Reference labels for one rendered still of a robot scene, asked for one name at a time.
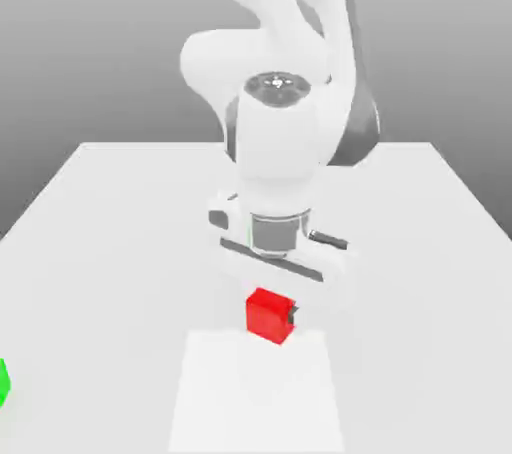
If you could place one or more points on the small green cube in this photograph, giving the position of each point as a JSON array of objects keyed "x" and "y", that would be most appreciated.
[{"x": 3, "y": 382}]

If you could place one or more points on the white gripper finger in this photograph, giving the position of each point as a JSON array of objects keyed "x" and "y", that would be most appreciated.
[{"x": 293, "y": 312}]

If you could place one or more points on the small red cube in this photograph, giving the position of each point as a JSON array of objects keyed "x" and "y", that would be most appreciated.
[{"x": 266, "y": 316}]

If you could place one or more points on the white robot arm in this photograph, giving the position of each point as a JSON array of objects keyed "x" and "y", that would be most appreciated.
[{"x": 276, "y": 150}]

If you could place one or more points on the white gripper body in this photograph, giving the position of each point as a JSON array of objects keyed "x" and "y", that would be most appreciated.
[{"x": 276, "y": 266}]

